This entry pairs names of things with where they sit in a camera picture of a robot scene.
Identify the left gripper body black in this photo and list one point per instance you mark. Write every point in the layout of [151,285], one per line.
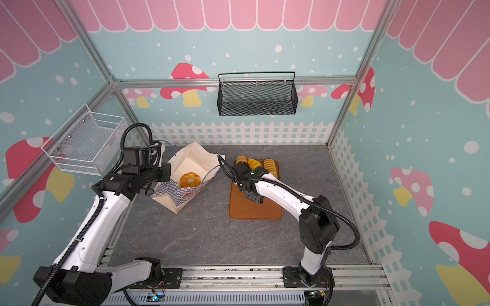
[155,173]

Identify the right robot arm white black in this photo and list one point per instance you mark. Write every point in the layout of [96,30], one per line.
[318,222]

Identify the yellow fake bread roll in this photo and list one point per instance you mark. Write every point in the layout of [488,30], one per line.
[270,166]

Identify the white mesh wall basket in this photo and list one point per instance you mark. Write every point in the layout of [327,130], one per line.
[86,143]

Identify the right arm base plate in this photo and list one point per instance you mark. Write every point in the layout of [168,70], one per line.
[298,277]

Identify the black mesh wall basket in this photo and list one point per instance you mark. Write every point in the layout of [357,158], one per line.
[270,93]

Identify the checkered paper bag blue handles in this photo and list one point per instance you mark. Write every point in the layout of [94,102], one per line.
[191,169]

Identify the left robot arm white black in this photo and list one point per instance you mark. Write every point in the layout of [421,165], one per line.
[75,277]

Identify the yellow fake croissant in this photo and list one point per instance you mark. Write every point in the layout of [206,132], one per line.
[253,163]

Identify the ridged yellow fake bread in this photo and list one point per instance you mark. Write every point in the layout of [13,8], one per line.
[241,159]

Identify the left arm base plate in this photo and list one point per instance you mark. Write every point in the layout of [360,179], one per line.
[166,279]

